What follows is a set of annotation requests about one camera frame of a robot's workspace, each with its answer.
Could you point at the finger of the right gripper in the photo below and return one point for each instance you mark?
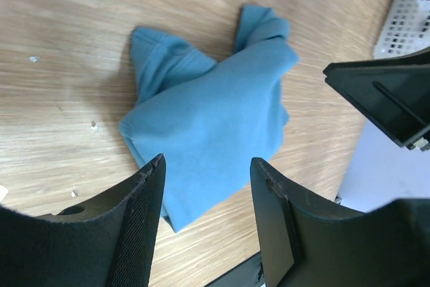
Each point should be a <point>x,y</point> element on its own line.
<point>392,93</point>

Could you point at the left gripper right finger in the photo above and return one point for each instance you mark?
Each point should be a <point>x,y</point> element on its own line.
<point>308,240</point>

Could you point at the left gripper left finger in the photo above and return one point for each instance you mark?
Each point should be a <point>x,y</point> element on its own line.
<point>107,240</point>

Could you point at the teal tank top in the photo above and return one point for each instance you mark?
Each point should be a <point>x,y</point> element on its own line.
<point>208,118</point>

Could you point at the white plastic basket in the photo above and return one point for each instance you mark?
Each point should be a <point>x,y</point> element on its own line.
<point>405,31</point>

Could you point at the white debris scraps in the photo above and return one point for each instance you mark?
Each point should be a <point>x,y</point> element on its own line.
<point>47,133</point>

